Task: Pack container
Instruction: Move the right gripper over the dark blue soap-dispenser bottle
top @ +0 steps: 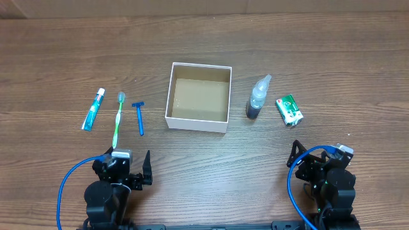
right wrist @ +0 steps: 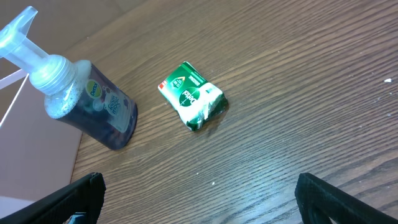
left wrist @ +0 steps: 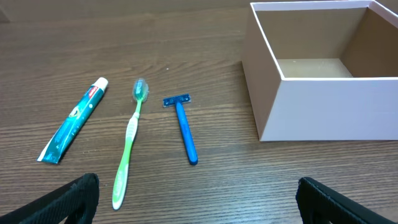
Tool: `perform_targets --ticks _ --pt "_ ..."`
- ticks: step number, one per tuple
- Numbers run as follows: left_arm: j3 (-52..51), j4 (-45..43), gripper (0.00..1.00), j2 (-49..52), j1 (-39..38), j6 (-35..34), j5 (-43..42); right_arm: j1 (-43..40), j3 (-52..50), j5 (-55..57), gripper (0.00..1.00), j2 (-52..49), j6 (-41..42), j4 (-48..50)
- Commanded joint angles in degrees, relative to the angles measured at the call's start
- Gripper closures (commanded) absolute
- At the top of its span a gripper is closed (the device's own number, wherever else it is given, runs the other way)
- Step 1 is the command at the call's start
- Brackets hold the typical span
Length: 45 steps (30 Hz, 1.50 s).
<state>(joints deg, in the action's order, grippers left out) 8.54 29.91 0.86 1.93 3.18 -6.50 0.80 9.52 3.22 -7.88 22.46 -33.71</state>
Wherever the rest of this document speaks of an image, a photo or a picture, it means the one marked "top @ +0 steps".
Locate green toothbrush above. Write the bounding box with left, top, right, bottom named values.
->
left=112, top=92, right=126, bottom=149

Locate green soap packet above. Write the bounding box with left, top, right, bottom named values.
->
left=275, top=94, right=304, bottom=126

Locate white cardboard box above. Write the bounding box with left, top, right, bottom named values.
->
left=165, top=62, right=232, bottom=134

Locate right blue cable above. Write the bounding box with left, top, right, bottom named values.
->
left=286, top=145, right=336, bottom=230

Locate clear pump bottle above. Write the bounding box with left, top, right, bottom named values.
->
left=246, top=74, right=272, bottom=119

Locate blue cable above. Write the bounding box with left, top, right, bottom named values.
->
left=286, top=145, right=336, bottom=230
left=56, top=154, right=106, bottom=230

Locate left blue cable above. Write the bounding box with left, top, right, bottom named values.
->
left=56, top=154, right=106, bottom=230

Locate blue disposable razor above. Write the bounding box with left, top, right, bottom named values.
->
left=132, top=102, right=144, bottom=136

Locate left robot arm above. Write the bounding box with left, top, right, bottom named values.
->
left=83, top=148, right=153, bottom=229

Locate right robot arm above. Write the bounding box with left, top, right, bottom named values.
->
left=286, top=140, right=360, bottom=230

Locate toothpaste tube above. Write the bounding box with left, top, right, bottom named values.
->
left=81, top=88, right=105, bottom=132

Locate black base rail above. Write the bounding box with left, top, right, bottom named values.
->
left=132, top=220, right=309, bottom=230

